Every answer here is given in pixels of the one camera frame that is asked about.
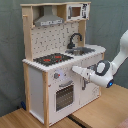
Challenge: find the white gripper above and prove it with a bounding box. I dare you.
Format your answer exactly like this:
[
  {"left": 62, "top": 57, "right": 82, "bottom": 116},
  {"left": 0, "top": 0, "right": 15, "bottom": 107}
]
[{"left": 72, "top": 66, "right": 91, "bottom": 80}]

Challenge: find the white oven door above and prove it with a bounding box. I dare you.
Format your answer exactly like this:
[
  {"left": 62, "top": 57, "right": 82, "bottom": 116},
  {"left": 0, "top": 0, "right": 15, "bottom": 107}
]
[{"left": 49, "top": 79, "right": 79, "bottom": 125}]

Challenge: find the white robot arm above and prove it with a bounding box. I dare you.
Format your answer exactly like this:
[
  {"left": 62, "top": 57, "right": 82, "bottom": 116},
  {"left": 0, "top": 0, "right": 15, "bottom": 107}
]
[{"left": 72, "top": 30, "right": 128, "bottom": 88}]

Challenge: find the wooden toy kitchen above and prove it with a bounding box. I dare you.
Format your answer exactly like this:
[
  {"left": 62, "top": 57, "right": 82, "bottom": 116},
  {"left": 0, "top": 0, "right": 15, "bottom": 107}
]
[{"left": 22, "top": 2, "right": 105, "bottom": 127}]

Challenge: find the white cabinet door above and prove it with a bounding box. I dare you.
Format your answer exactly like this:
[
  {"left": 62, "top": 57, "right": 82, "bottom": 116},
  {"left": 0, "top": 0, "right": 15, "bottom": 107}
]
[{"left": 80, "top": 55, "right": 102, "bottom": 106}]

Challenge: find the grey toy sink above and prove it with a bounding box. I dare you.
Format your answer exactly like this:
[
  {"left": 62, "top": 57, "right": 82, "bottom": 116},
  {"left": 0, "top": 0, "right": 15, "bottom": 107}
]
[{"left": 66, "top": 47, "right": 94, "bottom": 56}]

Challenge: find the left oven knob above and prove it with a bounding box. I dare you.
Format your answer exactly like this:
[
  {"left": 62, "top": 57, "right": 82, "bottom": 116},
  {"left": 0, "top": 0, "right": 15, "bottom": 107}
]
[{"left": 54, "top": 73, "right": 60, "bottom": 79}]

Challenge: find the black toy faucet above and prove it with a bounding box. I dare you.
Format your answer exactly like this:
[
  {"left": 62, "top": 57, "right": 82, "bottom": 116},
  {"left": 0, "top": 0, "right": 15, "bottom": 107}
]
[{"left": 67, "top": 33, "right": 82, "bottom": 49}]

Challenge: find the black toy stovetop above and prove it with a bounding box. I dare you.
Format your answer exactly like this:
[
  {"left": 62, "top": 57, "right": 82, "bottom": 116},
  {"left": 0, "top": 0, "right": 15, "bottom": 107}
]
[{"left": 34, "top": 53, "right": 71, "bottom": 66}]

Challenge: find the toy microwave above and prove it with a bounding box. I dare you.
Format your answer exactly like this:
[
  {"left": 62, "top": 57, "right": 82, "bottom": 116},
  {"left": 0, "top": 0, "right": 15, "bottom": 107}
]
[{"left": 67, "top": 3, "right": 90, "bottom": 21}]

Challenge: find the grey range hood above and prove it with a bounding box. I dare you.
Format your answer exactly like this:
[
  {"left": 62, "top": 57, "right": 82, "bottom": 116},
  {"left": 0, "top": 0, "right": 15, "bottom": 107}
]
[{"left": 35, "top": 5, "right": 64, "bottom": 27}]

